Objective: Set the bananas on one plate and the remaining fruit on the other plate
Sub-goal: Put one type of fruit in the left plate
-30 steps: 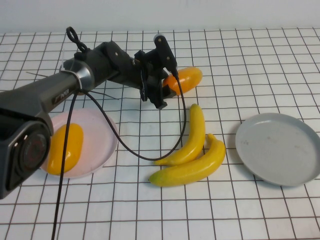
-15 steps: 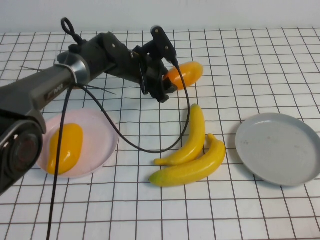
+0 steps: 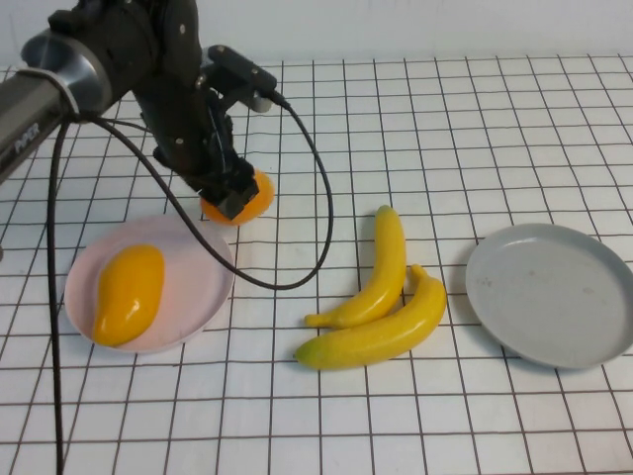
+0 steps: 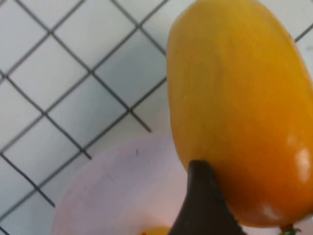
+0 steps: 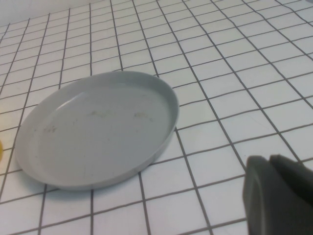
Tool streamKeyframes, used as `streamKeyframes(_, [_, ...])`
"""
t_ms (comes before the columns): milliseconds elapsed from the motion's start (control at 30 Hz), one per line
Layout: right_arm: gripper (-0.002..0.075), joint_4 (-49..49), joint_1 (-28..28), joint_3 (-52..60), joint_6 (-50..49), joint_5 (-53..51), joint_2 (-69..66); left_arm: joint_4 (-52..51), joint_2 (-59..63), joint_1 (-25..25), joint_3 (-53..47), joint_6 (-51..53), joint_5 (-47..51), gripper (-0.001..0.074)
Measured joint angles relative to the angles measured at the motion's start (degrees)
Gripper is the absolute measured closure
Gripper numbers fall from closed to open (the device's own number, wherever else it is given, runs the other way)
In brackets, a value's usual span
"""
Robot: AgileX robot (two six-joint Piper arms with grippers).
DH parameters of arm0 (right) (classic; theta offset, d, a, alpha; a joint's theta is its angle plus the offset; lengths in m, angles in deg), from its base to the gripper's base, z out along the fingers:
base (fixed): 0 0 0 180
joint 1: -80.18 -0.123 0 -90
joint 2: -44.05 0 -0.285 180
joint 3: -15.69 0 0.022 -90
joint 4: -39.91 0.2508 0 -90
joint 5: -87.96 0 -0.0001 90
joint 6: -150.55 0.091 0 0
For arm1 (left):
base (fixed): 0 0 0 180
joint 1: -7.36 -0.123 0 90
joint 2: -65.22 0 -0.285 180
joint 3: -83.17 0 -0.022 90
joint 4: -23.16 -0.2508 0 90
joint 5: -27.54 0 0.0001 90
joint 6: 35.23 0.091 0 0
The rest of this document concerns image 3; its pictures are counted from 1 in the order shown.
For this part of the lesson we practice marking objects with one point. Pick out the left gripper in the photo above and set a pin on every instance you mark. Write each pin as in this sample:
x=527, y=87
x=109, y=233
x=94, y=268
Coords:
x=178, y=128

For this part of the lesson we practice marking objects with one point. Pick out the orange mango with red tip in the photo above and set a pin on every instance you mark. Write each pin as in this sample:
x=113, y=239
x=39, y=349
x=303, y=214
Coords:
x=259, y=198

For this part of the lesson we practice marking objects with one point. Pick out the yellow mango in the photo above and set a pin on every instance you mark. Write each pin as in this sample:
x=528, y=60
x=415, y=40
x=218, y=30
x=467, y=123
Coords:
x=128, y=297

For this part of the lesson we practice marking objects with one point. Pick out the slim yellow banana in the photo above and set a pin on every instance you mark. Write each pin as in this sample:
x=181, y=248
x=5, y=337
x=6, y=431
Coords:
x=390, y=257

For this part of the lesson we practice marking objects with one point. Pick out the large banana with green tip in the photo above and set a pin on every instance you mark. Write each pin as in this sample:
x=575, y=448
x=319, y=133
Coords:
x=386, y=341

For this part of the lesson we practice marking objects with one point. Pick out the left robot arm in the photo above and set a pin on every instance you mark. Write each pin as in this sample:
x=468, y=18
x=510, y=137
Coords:
x=123, y=49

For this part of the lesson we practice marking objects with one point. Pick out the pink round plate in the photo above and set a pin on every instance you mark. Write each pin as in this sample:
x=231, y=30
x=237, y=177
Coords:
x=198, y=277

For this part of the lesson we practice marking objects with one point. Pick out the grey round plate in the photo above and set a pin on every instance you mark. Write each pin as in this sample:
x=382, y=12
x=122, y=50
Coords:
x=544, y=297

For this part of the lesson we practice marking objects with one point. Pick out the white grid tablecloth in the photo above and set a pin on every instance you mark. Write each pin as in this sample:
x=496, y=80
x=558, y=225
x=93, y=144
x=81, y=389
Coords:
x=494, y=148

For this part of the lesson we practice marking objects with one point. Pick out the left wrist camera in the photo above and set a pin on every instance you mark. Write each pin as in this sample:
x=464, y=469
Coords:
x=242, y=69

